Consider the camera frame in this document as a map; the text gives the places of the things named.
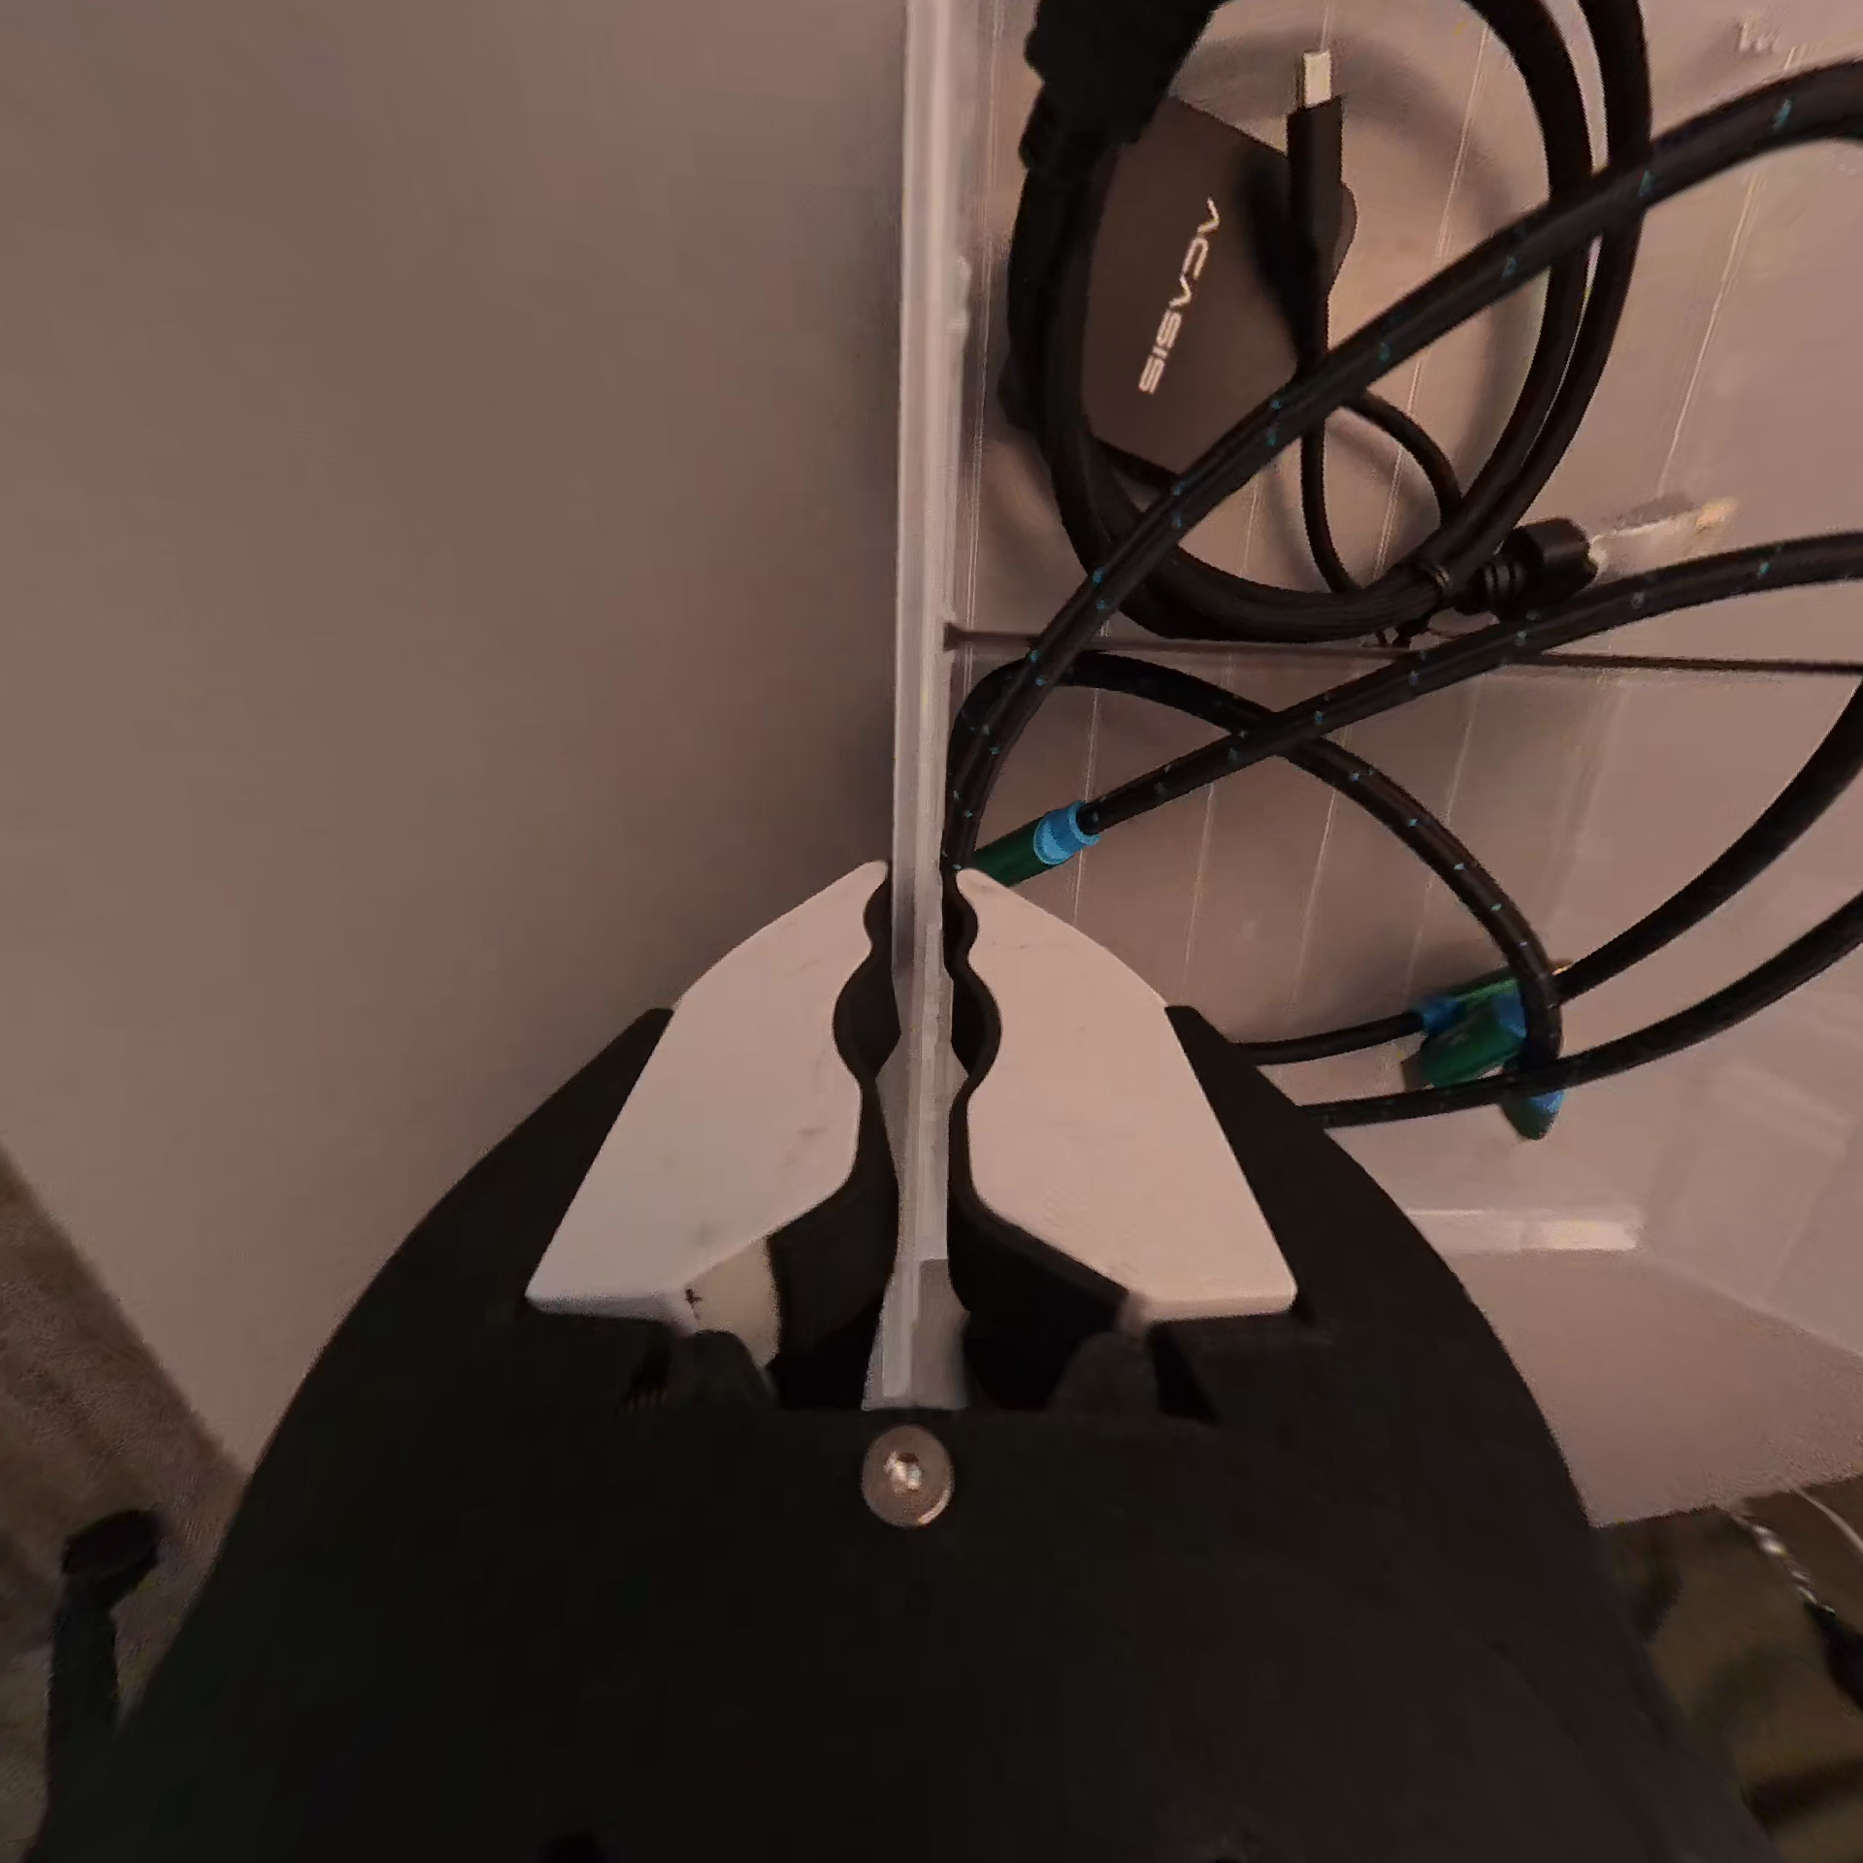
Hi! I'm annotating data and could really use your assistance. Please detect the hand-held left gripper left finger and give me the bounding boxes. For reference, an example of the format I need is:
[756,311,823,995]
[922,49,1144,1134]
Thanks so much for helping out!
[528,858,901,1377]

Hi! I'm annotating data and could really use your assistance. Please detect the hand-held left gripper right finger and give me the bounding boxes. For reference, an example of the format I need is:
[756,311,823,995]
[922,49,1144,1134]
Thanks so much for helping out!
[937,867,1300,1332]

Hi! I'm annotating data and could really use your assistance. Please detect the thin braided hdmi cable green plugs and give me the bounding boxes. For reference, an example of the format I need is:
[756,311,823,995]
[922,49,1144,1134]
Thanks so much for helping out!
[966,531,1863,1151]

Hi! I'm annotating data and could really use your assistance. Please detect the black braided switch cable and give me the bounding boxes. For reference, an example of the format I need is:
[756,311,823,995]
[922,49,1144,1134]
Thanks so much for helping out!
[995,0,1654,650]

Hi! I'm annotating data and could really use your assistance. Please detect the clear plastic storage bin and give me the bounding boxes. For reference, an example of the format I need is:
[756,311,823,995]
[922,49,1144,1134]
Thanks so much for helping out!
[865,0,1863,1530]

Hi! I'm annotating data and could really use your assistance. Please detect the thick braided hdmi cable green plugs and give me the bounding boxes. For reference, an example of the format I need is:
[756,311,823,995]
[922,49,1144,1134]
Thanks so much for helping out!
[937,65,1863,905]

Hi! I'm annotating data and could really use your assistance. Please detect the black flat adapter box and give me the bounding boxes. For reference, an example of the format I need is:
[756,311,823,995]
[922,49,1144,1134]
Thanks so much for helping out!
[1078,94,1362,475]

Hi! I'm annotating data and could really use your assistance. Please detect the thin black usb cable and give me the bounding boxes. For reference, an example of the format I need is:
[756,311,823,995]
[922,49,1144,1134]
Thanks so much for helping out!
[1279,50,1472,598]

